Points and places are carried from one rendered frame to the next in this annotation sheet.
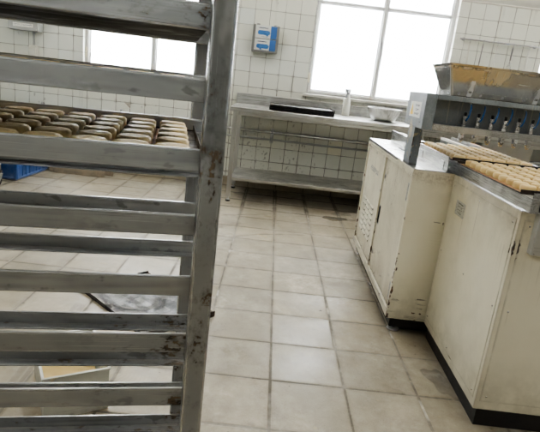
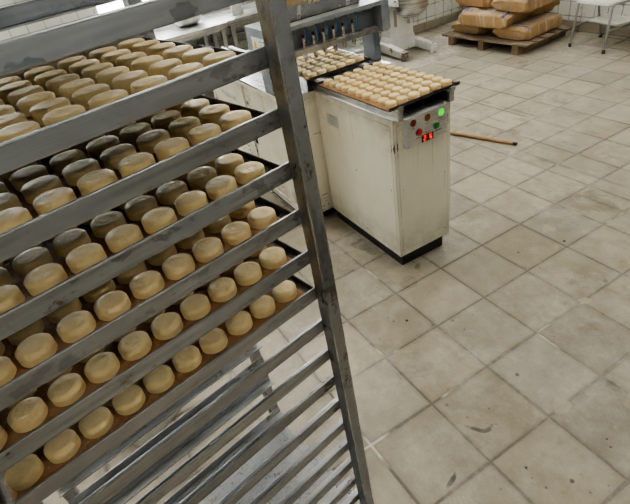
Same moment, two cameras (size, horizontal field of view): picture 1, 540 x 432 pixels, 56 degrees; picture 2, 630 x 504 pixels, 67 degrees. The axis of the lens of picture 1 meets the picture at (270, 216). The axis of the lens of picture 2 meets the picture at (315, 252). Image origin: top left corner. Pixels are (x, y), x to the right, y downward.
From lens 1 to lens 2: 63 cm
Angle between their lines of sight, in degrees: 30
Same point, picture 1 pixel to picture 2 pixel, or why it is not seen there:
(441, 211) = (315, 123)
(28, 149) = (228, 358)
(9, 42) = not seen: outside the picture
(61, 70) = (231, 305)
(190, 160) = (311, 296)
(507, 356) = (410, 216)
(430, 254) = (319, 158)
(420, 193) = not seen: hidden behind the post
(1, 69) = (198, 331)
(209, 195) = (334, 310)
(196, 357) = (348, 385)
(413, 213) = not seen: hidden behind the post
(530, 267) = (407, 156)
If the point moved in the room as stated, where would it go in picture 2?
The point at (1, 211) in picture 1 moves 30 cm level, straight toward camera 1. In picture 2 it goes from (225, 398) to (373, 468)
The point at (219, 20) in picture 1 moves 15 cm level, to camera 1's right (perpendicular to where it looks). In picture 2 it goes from (315, 222) to (385, 190)
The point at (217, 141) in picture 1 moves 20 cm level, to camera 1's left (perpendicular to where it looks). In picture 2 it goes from (330, 282) to (235, 330)
